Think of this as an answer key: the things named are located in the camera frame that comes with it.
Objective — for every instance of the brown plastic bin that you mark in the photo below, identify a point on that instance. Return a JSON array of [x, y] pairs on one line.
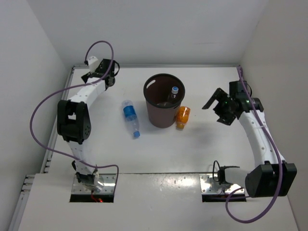
[[157, 89]]

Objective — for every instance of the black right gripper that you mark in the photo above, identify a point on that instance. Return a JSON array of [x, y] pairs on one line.
[[220, 96]]

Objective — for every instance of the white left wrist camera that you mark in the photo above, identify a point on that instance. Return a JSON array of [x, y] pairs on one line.
[[92, 63]]

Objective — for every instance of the metal base plate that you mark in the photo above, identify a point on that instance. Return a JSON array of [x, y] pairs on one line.
[[103, 184], [210, 185]]

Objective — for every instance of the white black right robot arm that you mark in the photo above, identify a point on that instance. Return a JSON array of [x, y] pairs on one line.
[[269, 165]]

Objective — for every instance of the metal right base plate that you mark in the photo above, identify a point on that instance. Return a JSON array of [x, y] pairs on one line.
[[210, 185]]

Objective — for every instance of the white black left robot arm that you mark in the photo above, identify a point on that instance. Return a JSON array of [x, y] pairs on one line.
[[73, 119]]

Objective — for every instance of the clear bottle blue label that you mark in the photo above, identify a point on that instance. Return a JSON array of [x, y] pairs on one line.
[[131, 119]]

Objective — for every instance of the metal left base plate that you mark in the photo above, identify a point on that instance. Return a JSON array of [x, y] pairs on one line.
[[103, 184]]

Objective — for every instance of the white front cover board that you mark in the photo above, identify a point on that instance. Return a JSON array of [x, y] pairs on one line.
[[145, 202]]

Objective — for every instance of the orange plastic bottle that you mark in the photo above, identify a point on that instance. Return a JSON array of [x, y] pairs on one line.
[[182, 117]]

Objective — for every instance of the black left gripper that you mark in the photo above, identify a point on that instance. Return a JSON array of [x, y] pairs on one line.
[[84, 77]]

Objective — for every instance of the clear bottle white blue cap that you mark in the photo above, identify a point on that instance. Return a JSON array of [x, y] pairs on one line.
[[171, 98]]

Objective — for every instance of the aluminium frame rail left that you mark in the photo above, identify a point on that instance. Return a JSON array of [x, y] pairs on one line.
[[28, 182]]

